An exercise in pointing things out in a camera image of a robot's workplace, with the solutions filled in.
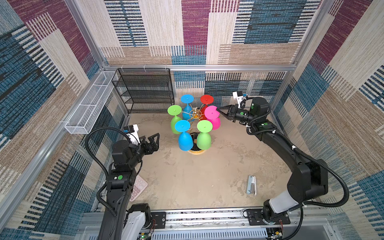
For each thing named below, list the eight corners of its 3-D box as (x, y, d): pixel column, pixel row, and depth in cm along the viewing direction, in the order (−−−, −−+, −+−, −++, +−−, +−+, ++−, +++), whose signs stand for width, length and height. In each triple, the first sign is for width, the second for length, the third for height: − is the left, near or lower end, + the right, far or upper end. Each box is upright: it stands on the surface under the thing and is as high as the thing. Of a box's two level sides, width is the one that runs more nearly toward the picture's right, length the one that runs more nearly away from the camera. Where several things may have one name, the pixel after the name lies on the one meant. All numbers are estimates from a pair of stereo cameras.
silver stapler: (246, 194, 83) (247, 192, 80) (247, 176, 89) (248, 174, 86) (254, 196, 82) (256, 194, 80) (254, 178, 88) (256, 176, 86)
